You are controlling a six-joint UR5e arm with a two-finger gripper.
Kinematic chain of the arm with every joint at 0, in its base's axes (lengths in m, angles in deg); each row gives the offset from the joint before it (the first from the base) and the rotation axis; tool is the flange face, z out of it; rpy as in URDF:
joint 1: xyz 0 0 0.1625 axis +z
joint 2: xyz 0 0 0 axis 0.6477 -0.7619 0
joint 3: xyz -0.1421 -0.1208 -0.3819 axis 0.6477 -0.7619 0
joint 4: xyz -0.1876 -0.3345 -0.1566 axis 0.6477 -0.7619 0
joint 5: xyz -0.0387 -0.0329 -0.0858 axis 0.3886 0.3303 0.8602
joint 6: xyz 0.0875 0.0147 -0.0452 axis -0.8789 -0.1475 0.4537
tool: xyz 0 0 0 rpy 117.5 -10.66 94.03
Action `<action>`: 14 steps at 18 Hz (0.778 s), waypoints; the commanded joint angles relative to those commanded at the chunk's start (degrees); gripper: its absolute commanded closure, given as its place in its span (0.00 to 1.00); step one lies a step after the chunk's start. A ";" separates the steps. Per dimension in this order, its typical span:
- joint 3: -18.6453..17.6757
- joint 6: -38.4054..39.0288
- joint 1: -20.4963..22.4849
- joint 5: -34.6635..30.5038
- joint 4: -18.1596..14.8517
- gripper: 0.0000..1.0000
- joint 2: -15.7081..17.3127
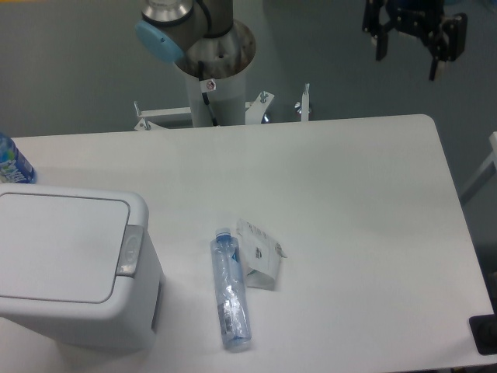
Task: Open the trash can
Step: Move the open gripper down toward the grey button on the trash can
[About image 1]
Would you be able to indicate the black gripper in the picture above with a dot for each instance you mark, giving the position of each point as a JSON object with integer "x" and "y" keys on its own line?
{"x": 418, "y": 19}

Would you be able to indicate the white push-lid trash can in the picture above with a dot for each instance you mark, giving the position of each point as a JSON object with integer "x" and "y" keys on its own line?
{"x": 78, "y": 266}

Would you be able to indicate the crumpled white paper carton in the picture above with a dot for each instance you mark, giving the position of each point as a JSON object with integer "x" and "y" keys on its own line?
{"x": 261, "y": 256}

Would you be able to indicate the black clamp at table edge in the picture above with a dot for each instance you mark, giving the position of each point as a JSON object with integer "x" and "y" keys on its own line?
{"x": 483, "y": 328}

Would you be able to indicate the empty clear plastic bottle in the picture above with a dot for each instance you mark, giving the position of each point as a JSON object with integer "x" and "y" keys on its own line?
{"x": 230, "y": 294}

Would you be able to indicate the blue labelled water bottle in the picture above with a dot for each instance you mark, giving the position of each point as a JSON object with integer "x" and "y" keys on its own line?
{"x": 15, "y": 168}

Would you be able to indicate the white frame at right edge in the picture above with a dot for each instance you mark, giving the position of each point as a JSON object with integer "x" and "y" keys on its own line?
{"x": 481, "y": 175}

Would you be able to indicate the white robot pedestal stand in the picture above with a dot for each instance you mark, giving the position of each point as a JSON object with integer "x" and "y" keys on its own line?
{"x": 217, "y": 85}

